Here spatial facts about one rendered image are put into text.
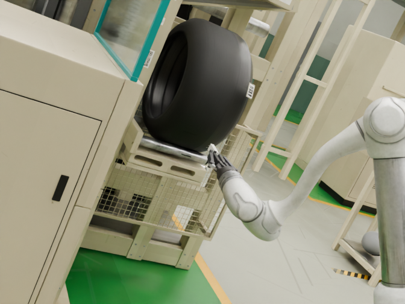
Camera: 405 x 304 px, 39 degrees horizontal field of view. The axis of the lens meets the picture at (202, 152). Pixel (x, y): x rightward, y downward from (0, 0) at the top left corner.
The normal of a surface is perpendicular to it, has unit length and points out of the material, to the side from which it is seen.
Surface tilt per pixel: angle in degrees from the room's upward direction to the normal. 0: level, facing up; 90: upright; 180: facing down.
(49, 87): 90
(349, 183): 90
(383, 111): 82
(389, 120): 80
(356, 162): 90
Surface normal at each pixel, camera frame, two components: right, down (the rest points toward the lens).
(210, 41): 0.28, -0.50
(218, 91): 0.41, 0.20
